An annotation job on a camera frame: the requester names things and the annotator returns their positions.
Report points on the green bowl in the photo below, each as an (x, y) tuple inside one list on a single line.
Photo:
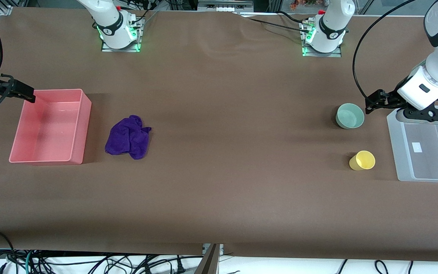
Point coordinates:
[(350, 116)]

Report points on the yellow cup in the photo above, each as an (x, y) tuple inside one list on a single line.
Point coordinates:
[(363, 160)]

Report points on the purple cloth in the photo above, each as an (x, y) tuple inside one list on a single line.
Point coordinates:
[(127, 137)]

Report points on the pink plastic bin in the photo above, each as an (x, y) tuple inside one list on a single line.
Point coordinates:
[(44, 129)]

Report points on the white label sticker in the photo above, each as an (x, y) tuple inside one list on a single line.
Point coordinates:
[(417, 147)]

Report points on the translucent plastic bin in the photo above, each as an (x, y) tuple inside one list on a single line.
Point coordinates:
[(432, 163)]

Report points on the orange background objects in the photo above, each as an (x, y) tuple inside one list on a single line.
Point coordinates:
[(302, 3)]

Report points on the brown table cover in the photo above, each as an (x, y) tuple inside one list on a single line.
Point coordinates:
[(219, 152)]

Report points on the grey table leg profile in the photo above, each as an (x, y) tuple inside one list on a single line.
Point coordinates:
[(209, 262)]

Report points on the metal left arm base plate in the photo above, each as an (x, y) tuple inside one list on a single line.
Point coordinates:
[(337, 54)]

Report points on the aluminium frame profile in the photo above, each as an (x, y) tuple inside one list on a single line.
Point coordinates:
[(5, 8)]

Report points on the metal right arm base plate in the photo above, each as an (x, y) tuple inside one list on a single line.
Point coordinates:
[(107, 48)]

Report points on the metal rail with connectors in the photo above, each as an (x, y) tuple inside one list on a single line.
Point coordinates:
[(222, 5)]

